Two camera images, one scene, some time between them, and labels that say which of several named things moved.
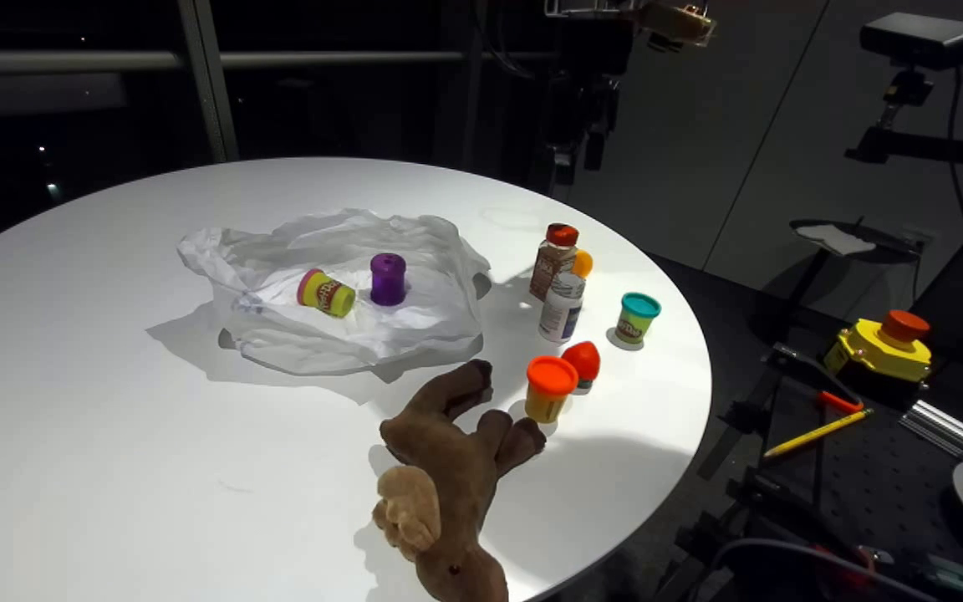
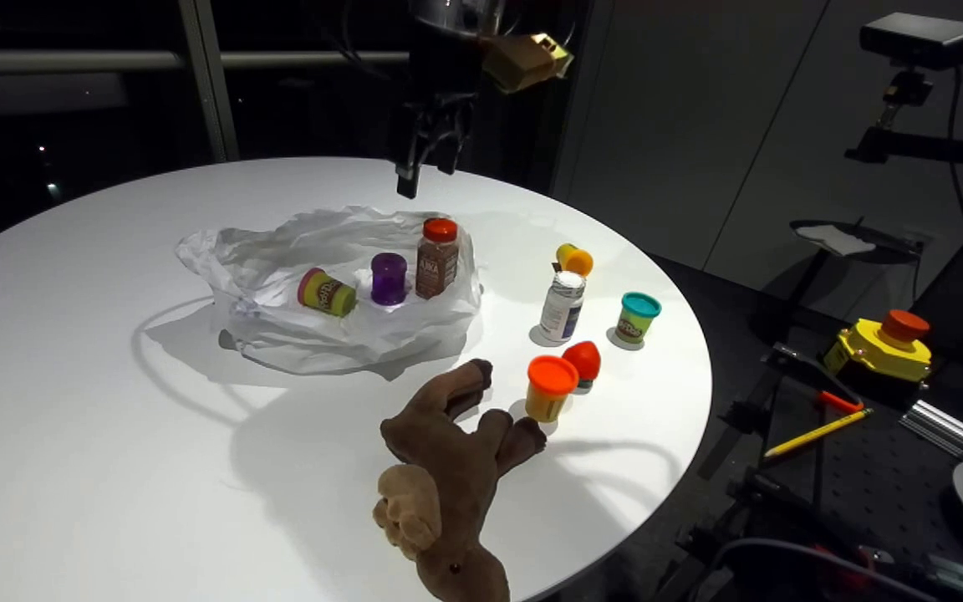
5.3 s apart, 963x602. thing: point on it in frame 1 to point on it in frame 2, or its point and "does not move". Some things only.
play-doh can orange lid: x=548 y=382 does not move
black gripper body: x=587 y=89 to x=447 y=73
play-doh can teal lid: x=632 y=323 does not move
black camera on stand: x=925 y=44 does not move
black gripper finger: x=592 y=149 to x=447 y=151
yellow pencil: x=839 y=422 does not move
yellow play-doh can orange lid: x=583 y=261 does not move
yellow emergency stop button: x=891 y=347 does not move
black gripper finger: x=561 y=157 to x=409 y=168
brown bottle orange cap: x=554 y=255 to x=437 y=255
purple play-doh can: x=389 y=279 does not move
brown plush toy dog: x=437 y=491 does not move
